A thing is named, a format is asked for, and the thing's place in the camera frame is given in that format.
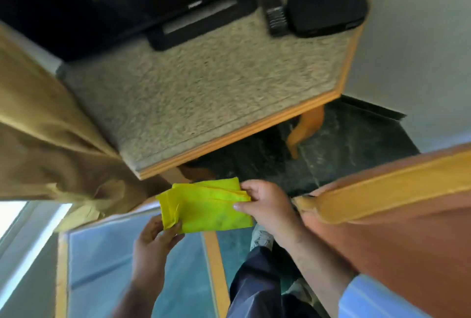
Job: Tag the stone-top wooden table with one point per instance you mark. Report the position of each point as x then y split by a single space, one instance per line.
206 86

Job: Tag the black remote control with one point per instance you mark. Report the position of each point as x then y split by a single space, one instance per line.
274 10

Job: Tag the person's left forearm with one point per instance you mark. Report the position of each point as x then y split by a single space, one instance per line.
138 301

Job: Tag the brown curtain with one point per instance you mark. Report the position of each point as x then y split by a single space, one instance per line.
48 137

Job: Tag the yellow cloth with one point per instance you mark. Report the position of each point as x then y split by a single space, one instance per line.
206 207

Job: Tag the black set-top box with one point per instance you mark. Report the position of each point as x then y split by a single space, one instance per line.
325 7

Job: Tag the person's right hand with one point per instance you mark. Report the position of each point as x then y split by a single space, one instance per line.
270 209

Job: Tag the dark blue trousers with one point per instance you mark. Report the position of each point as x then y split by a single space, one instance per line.
257 284

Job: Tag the person's right thumb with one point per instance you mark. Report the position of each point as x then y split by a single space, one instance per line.
244 207

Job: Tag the wooden armchair with orange upholstery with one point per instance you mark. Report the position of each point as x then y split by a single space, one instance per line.
397 225

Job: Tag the person's left thumb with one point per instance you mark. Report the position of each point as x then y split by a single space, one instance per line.
173 234

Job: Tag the person's left hand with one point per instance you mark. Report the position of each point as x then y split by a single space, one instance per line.
149 255

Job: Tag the black television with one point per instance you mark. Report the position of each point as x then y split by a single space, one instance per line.
92 1

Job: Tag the glass-top wooden coffee table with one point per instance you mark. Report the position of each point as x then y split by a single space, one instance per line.
110 270

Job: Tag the light blue shirt sleeve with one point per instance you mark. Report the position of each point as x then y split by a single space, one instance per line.
371 301

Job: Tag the person's right forearm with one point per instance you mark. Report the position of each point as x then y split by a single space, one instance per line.
316 270

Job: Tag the black television stand base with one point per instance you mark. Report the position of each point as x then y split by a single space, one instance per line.
200 21

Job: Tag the white window frame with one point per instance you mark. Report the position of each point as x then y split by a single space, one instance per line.
22 240

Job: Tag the grey shoe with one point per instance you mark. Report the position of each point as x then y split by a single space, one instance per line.
262 237
301 292

